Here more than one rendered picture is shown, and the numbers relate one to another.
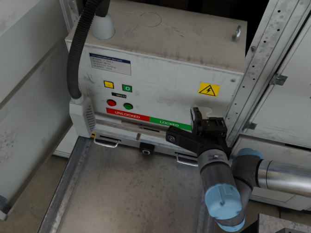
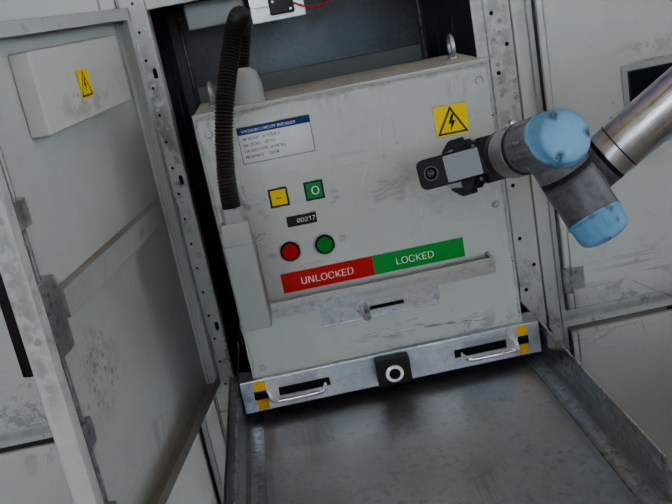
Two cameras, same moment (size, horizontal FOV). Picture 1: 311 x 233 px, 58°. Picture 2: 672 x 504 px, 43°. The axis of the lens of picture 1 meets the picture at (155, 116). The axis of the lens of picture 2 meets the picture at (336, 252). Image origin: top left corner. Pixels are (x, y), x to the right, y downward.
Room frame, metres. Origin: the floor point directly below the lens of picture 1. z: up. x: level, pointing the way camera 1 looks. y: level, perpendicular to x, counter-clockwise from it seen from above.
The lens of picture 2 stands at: (-0.79, 0.36, 1.54)
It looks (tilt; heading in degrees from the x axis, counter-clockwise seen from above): 17 degrees down; 348
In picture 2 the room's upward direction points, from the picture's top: 11 degrees counter-clockwise
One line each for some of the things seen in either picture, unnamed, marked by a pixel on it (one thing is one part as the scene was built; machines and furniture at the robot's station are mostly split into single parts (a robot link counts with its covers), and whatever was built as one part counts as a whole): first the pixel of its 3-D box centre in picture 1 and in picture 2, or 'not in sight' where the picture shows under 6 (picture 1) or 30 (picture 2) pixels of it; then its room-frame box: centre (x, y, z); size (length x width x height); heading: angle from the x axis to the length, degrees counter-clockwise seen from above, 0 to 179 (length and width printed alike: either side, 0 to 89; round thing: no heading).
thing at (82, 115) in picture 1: (83, 114); (246, 272); (0.51, 0.24, 1.14); 0.08 x 0.05 x 0.17; 171
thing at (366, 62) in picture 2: not in sight; (316, 102); (1.35, -0.11, 1.28); 0.58 x 0.02 x 0.19; 81
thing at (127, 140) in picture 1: (149, 141); (390, 361); (0.56, 0.02, 0.90); 0.54 x 0.05 x 0.06; 81
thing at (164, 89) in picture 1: (149, 109); (367, 230); (0.54, 0.02, 1.15); 0.48 x 0.01 x 0.48; 81
